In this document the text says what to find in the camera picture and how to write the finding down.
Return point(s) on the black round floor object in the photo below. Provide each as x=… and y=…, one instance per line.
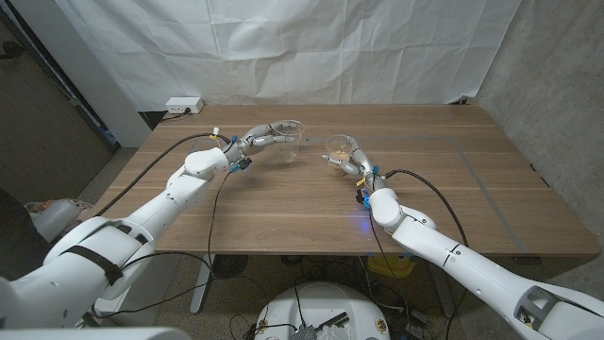
x=229, y=265

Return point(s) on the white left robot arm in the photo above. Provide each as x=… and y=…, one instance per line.
x=156, y=212

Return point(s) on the white power strip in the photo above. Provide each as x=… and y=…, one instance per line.
x=184, y=104

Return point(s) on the white wrinkled backdrop sheet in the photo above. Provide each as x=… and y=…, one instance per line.
x=283, y=47

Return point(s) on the white robot torso base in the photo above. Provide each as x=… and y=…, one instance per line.
x=321, y=302

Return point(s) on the yellow plastic container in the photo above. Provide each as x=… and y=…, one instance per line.
x=389, y=266

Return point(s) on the person in dark clothes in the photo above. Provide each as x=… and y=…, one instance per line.
x=14, y=241

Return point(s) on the grey tape outline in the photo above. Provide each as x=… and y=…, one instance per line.
x=415, y=140

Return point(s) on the grey bubble wrap roll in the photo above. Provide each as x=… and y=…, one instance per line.
x=54, y=219

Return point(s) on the clear plastic cup green logo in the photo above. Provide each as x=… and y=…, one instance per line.
x=292, y=151

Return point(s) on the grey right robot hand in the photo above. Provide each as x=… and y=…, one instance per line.
x=365, y=170

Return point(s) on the brown sugar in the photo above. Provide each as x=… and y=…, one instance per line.
x=340, y=155

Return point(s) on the grey table leg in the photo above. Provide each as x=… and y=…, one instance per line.
x=443, y=297

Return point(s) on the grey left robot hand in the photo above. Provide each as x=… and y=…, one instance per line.
x=257, y=139

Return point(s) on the white table leg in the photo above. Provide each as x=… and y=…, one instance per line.
x=202, y=283

